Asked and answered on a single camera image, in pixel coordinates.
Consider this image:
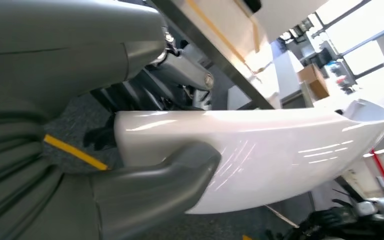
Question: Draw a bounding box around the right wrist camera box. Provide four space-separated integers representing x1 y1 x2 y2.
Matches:
355 200 378 217

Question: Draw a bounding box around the red metal bar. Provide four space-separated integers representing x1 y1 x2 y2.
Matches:
369 149 384 196

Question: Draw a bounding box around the brown cardboard box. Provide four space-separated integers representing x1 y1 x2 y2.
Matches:
297 64 330 100

